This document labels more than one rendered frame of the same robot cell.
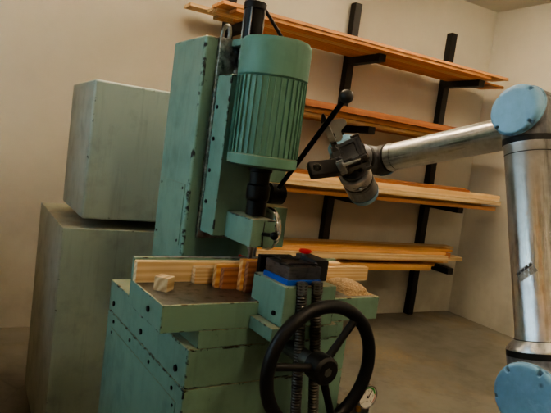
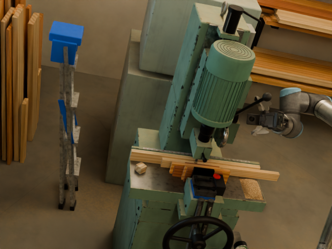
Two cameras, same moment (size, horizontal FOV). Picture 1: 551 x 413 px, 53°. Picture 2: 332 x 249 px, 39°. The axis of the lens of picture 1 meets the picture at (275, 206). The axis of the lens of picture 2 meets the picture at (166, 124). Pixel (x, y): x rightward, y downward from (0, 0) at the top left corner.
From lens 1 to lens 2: 1.04 m
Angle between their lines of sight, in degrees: 33
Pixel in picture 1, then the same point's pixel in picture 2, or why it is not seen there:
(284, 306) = (189, 207)
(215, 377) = (155, 219)
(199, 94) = (191, 56)
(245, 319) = (175, 199)
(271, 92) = (217, 87)
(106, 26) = not seen: outside the picture
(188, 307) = (144, 190)
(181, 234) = (169, 127)
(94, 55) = not seen: outside the picture
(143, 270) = (134, 155)
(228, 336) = (164, 205)
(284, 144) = (221, 115)
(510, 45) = not seen: outside the picture
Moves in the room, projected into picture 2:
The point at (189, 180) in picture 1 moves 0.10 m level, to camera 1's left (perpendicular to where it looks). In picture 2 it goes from (178, 101) to (159, 92)
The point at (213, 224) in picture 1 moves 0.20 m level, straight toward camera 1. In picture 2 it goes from (183, 133) to (166, 155)
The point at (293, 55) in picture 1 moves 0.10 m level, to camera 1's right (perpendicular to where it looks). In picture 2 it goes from (234, 69) to (259, 80)
